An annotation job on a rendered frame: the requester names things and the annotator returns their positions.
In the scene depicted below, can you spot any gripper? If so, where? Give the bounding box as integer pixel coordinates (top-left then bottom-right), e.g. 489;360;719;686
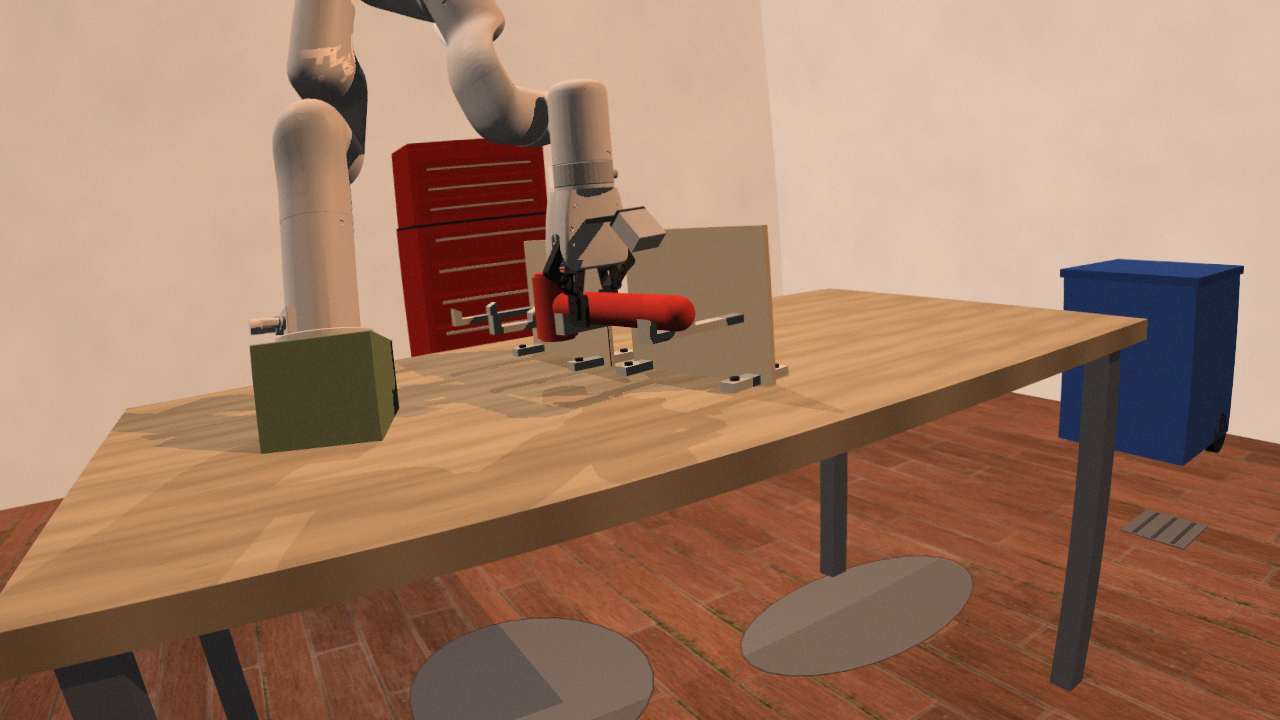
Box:
543;183;635;328

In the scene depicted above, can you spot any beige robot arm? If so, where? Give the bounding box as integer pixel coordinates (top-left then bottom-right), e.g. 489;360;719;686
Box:
250;0;666;342

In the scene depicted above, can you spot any red cylinder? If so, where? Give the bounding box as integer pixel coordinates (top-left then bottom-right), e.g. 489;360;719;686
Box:
532;272;695;342

